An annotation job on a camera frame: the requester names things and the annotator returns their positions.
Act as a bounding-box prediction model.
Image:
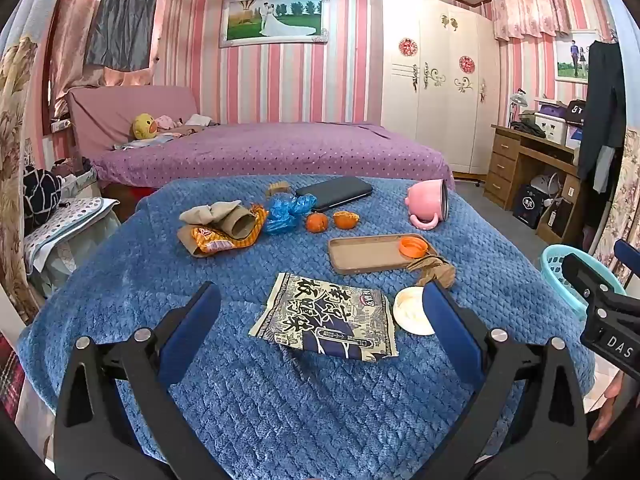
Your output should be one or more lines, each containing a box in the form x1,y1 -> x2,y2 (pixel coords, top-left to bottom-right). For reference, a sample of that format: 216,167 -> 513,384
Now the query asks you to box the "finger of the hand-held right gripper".
560,253 -> 628,311
614,239 -> 640,286

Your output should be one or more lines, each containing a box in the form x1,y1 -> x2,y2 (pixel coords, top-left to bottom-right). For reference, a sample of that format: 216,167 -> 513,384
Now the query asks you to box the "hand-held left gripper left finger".
52,281 -> 251,480

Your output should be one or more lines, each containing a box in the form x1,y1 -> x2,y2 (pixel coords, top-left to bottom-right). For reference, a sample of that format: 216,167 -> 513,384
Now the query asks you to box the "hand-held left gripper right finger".
410,280 -> 591,480

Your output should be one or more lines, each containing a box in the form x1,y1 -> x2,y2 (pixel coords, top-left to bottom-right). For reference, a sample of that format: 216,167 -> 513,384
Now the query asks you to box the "turquoise plastic basket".
539,244 -> 626,321

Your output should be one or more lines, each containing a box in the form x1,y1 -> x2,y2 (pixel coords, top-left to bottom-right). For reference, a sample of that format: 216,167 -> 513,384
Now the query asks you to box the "white round lid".
392,286 -> 437,336

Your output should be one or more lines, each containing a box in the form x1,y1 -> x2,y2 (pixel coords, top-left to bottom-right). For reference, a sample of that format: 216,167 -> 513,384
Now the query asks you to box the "brown paper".
405,255 -> 457,291

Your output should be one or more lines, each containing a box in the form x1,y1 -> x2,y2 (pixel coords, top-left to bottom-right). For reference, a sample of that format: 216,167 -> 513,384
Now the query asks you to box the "brown cardboard piece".
177,225 -> 211,259

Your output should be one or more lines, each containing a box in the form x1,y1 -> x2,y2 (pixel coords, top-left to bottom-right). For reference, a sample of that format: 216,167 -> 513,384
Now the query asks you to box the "orange plastic bottle cap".
398,236 -> 430,259

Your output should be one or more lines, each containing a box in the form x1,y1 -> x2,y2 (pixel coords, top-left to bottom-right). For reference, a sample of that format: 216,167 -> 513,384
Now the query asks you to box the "orange snack wrapper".
192,204 -> 269,254

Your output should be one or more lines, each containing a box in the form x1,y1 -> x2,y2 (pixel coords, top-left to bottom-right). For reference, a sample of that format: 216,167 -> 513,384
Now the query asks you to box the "beige cardboard tube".
215,208 -> 257,241

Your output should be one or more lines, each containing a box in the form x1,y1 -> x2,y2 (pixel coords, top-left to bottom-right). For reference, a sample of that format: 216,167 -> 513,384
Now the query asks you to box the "beige cloth and cardboard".
179,201 -> 243,225

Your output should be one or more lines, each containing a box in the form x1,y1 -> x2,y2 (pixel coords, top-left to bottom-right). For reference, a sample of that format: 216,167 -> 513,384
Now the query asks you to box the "blue white printed snack packet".
248,272 -> 400,362

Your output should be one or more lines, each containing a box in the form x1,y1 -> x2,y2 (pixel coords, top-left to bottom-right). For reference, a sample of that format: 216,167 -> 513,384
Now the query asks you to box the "blue plastic bag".
262,195 -> 318,235

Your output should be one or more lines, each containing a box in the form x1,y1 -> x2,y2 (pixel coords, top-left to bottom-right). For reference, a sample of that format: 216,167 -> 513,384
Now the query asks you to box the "person's right hand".
589,375 -> 626,443

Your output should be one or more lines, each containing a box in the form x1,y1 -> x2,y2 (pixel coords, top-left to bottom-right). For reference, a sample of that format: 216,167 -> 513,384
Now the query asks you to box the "beige floral curtain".
0,35 -> 46,326
592,127 -> 640,286

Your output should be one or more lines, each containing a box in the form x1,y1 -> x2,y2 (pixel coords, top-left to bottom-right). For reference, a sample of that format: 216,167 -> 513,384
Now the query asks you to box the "brown cardboard box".
535,199 -> 576,243

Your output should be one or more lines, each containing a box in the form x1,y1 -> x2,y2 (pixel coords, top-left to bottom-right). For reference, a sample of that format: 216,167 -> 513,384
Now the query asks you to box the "blue fleece blanket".
17,172 -> 596,480

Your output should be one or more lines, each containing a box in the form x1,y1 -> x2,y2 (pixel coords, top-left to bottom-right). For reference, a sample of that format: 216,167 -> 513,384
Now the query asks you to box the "black box with white print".
512,185 -> 548,228

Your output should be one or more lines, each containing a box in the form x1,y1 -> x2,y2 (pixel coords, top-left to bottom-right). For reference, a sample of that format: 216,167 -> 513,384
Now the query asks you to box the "white fan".
530,174 -> 561,201

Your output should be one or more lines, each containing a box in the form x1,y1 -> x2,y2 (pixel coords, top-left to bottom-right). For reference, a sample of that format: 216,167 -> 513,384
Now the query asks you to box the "brown rectangular tray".
328,233 -> 438,276

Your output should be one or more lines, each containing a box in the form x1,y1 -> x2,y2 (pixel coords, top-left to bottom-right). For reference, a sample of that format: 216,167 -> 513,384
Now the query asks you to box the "pink mug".
406,178 -> 449,231

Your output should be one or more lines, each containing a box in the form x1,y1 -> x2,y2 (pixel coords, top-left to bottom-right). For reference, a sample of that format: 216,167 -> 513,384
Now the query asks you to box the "wooden desk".
484,124 -> 591,246

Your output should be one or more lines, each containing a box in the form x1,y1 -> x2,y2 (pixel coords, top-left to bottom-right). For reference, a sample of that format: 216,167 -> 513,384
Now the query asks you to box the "white storage box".
532,112 -> 568,143

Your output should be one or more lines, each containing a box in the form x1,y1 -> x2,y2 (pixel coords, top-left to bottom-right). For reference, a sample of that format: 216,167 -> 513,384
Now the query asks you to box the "black bag with white print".
564,100 -> 588,127

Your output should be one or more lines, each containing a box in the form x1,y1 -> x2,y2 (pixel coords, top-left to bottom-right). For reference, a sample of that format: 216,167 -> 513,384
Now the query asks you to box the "dark clothes pile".
510,119 -> 548,138

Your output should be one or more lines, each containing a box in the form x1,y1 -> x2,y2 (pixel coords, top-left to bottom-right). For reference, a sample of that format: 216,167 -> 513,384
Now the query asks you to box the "black hanging coat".
577,37 -> 628,193

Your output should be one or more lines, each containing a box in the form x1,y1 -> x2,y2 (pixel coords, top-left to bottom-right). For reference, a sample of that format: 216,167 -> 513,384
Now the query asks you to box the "white polka dot mat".
22,197 -> 121,271

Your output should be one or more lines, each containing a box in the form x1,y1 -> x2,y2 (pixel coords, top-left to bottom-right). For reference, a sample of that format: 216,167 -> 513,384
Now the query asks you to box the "desk lamp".
507,89 -> 531,128

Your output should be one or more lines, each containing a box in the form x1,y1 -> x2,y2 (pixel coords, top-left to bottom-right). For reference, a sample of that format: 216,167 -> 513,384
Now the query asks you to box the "red plaid cloth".
0,335 -> 26,421

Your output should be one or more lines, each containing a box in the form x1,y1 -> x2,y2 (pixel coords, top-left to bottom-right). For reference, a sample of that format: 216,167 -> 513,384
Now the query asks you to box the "bed with purple dotted cover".
90,122 -> 456,196

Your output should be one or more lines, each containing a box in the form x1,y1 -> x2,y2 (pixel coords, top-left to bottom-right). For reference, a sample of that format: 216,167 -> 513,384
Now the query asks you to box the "black white patterned bag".
22,166 -> 63,233

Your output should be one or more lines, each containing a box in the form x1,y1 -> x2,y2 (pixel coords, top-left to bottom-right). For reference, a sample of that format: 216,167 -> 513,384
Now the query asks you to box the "yellow duck plush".
131,113 -> 160,141

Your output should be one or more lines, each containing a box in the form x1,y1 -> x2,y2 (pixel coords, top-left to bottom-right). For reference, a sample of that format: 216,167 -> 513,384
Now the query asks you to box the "framed couple photo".
554,30 -> 601,83

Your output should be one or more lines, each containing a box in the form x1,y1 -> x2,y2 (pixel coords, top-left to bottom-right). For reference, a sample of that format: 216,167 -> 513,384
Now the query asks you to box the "white wardrobe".
380,0 -> 501,176

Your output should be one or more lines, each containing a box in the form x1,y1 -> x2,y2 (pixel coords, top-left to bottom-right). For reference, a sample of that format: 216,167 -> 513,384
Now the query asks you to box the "pink bed headboard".
66,85 -> 198,153

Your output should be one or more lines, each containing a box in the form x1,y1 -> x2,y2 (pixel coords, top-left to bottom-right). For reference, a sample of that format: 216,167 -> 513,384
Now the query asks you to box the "pink floral valance curtain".
490,0 -> 573,43

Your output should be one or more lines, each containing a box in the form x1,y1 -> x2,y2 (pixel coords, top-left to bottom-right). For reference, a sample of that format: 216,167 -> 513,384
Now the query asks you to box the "pink shiny curtain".
47,0 -> 156,121

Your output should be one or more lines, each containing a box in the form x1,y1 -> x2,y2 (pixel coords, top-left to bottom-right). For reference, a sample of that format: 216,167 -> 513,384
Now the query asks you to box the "framed wedding picture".
220,0 -> 332,50

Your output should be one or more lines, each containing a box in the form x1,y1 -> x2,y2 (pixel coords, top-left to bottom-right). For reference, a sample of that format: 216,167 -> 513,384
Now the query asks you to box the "grey hanging cloth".
85,0 -> 165,72

